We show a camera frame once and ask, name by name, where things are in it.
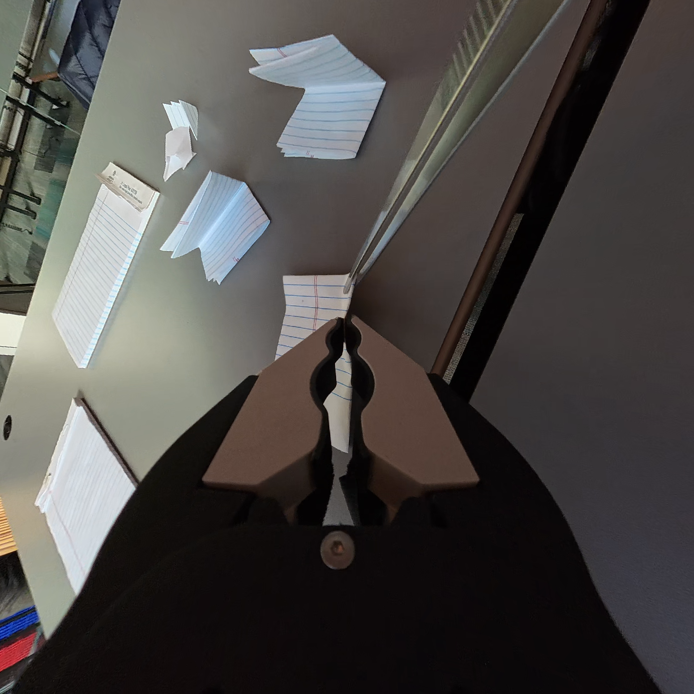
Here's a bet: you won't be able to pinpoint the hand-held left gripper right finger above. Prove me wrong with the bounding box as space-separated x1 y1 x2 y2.
346 316 480 527

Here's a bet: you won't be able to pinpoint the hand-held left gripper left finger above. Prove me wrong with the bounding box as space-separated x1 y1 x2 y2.
202 317 348 527

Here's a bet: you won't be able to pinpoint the lined paper sheet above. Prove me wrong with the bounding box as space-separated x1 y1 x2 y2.
248 35 387 160
275 274 356 453

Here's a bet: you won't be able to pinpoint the metal tweezers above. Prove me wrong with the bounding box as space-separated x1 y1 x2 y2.
344 0 575 295

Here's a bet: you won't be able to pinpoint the grey desk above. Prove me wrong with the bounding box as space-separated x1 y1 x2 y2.
469 0 694 694
0 0 592 641

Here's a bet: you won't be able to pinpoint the long lined legal pad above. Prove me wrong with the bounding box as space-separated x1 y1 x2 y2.
35 398 137 595

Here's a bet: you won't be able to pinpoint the white grid-creased folded paper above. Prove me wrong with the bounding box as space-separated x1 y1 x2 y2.
160 171 270 285

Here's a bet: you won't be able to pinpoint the lined notepad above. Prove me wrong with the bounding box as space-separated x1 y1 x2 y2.
51 162 160 369

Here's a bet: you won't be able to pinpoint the crumpled white paper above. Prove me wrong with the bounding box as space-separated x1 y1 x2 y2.
163 127 197 182

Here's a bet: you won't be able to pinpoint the blue and red crates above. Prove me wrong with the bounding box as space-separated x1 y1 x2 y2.
0 606 44 676

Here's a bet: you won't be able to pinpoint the small folded lined paper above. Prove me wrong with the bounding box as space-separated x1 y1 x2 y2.
163 100 199 139

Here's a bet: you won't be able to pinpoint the dark blue quilted bag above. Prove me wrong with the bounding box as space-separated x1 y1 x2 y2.
57 0 121 109

